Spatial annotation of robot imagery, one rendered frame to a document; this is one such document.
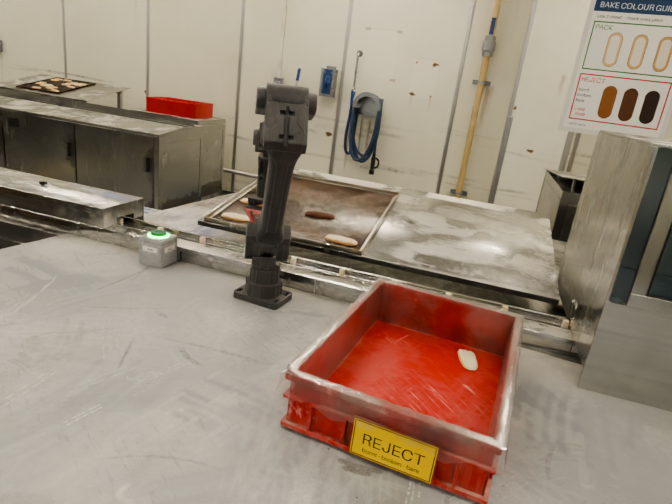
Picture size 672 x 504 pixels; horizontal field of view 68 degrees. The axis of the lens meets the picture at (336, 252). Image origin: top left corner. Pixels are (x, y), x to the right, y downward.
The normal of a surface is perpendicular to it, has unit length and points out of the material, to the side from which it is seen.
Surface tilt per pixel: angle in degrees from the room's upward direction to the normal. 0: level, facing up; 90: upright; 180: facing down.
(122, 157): 91
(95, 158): 90
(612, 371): 90
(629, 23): 90
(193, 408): 0
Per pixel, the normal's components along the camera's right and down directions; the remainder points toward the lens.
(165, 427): 0.13, -0.94
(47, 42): -0.29, 0.27
